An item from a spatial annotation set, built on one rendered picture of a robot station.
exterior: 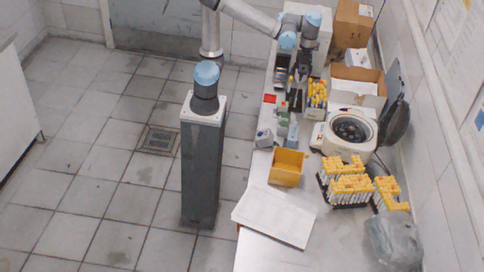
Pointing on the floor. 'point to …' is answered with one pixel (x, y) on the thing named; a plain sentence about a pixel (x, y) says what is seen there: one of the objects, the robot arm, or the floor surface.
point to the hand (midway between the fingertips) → (299, 82)
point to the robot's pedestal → (201, 171)
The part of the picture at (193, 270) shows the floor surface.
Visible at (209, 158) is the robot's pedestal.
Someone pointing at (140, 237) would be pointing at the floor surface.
